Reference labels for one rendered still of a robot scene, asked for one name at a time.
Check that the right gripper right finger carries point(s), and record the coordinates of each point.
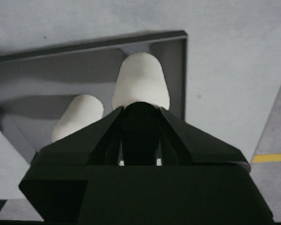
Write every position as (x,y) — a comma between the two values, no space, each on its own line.
(193,146)

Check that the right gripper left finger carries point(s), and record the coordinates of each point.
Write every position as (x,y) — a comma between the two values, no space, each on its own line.
(88,144)

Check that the white pump bottle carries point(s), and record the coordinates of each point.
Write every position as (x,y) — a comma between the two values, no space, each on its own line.
(83,111)
(141,89)

